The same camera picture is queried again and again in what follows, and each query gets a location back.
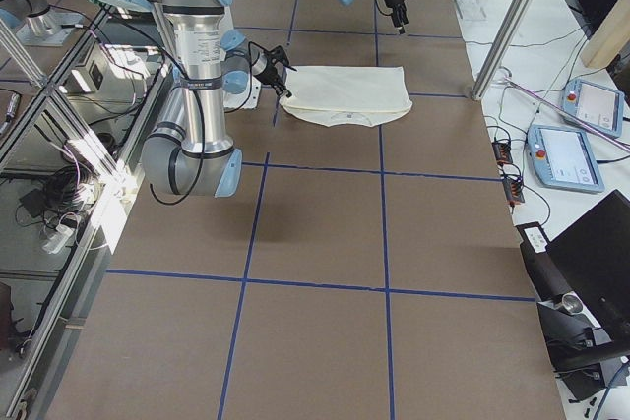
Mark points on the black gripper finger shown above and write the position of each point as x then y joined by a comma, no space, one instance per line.
397,24
282,91
403,21

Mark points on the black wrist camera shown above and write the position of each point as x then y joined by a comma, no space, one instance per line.
278,55

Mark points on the far blue teach pendant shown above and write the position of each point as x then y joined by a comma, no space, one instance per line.
597,105

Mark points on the blue teach pendant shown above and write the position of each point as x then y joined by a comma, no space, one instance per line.
597,105
562,159

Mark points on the near blue teach pendant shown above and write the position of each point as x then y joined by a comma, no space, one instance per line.
562,159

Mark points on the white long-sleeve cat shirt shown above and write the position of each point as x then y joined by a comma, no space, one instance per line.
337,95

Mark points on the wooden board upright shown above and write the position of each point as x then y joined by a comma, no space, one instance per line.
611,36

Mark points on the aluminium frame post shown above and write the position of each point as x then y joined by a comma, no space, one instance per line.
502,41

